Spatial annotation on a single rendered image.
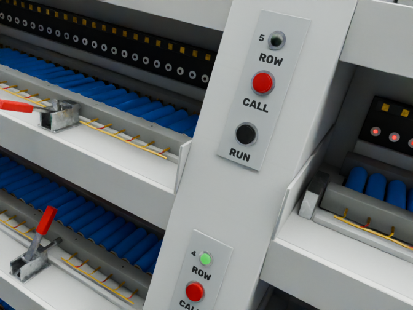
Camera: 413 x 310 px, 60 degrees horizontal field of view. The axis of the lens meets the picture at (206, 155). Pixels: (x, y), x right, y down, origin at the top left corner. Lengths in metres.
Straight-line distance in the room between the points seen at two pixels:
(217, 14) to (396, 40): 0.14
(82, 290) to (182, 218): 0.21
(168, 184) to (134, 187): 0.04
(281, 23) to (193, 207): 0.17
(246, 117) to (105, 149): 0.17
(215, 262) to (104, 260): 0.21
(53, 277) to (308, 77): 0.39
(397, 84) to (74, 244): 0.45
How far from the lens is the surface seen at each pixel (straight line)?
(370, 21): 0.30
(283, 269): 0.32
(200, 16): 0.34
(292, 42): 0.29
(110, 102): 0.48
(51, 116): 0.42
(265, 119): 0.29
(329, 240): 0.33
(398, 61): 0.30
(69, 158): 0.41
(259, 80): 0.29
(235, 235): 0.32
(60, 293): 0.50
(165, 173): 0.36
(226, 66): 0.31
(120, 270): 0.48
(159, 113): 0.46
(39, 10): 0.71
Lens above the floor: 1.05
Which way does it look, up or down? 12 degrees down
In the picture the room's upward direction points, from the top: 17 degrees clockwise
